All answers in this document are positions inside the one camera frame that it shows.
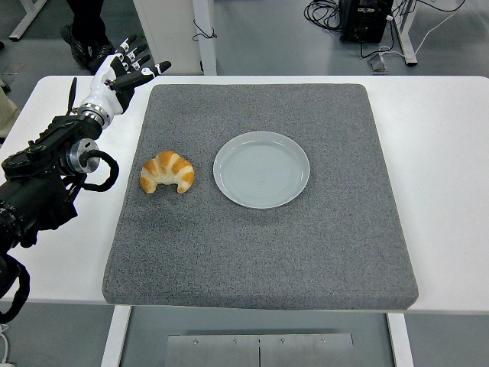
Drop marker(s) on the grey speckled mat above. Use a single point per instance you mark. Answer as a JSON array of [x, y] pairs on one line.
[[248, 248]]

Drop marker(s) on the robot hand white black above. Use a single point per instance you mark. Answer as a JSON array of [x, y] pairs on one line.
[[103, 97]]

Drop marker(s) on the golden croissant bread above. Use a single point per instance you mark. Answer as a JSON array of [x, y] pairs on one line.
[[168, 164]]

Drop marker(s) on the person's legs and feet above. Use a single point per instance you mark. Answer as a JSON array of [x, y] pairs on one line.
[[88, 23]]

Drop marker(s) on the grey floor socket box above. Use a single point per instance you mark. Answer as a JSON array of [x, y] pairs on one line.
[[378, 63]]

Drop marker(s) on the white cabinet panel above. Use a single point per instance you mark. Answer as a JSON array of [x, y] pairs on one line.
[[172, 34]]

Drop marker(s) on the white desk leg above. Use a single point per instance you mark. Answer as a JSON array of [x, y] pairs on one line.
[[26, 19], [407, 34]]

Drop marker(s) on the black computer case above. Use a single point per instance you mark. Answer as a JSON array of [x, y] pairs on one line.
[[363, 23]]

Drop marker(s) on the light grey round plate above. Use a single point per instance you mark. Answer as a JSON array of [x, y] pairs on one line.
[[260, 172]]

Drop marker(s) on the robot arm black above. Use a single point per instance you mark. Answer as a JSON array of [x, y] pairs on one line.
[[30, 195]]

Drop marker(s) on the grey metal plate with screws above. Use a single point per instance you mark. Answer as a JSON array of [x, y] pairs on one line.
[[260, 349]]

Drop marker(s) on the person's leg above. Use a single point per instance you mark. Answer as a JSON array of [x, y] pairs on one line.
[[7, 111]]

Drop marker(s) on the white table leg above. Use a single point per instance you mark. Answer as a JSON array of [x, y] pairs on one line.
[[401, 340], [114, 336]]

